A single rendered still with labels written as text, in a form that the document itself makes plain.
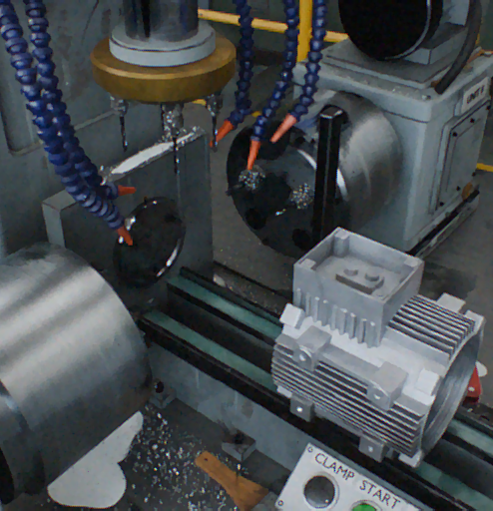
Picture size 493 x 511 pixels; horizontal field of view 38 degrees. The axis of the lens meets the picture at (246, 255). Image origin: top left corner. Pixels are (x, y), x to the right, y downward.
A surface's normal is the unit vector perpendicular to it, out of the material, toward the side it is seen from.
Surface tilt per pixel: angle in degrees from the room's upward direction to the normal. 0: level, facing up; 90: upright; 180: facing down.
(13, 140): 90
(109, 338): 54
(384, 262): 90
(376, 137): 47
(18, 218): 90
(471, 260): 0
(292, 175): 90
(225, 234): 0
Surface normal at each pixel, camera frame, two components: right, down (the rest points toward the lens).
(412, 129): -0.62, 0.46
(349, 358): 0.00, -0.81
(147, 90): -0.11, 0.58
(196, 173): 0.78, 0.37
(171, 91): 0.15, 0.58
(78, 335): 0.57, -0.29
